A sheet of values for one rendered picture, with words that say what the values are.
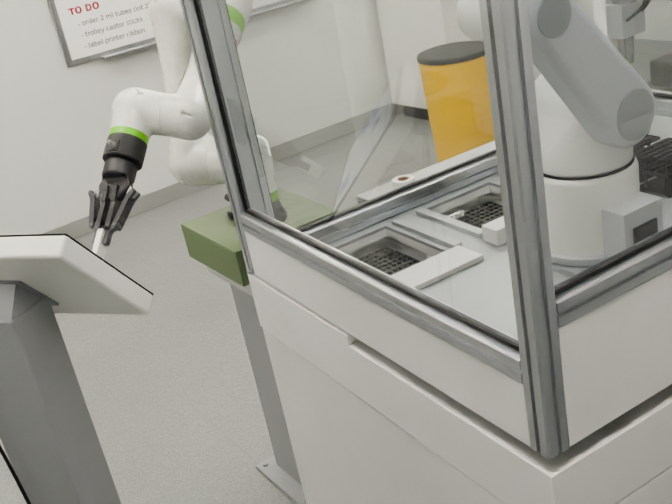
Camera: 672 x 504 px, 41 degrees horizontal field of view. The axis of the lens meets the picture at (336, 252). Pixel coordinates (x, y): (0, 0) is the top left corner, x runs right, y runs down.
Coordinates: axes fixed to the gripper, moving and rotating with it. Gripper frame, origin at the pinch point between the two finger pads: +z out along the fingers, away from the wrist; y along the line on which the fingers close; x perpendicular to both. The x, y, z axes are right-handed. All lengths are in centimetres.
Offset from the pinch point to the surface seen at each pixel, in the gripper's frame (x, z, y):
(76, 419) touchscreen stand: 12.2, 36.2, -4.4
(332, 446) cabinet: 33, 34, 48
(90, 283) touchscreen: -13.4, 14.3, 11.3
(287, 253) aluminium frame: -2.7, 3.7, 47.7
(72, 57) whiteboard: 175, -195, -200
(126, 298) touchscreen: -4.0, 13.9, 13.4
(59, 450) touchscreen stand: 9.7, 43.6, -4.8
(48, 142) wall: 193, -152, -217
